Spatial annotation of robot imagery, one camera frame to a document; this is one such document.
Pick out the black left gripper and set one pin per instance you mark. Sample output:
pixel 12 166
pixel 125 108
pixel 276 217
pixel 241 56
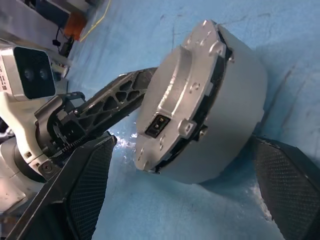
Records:
pixel 62 125

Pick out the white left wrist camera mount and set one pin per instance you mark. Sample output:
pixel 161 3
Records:
pixel 11 72

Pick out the black power adapter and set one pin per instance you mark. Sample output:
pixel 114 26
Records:
pixel 65 47

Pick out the orange box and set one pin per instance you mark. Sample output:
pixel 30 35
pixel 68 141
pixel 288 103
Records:
pixel 75 25

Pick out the white furniture panel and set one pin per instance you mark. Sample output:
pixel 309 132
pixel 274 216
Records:
pixel 30 17

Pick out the silver motor housing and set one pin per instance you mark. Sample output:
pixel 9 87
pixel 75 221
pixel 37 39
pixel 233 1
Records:
pixel 240 112

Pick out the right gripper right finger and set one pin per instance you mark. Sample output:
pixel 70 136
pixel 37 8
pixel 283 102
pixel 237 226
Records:
pixel 290 190

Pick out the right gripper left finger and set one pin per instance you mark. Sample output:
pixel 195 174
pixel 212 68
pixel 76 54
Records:
pixel 82 187

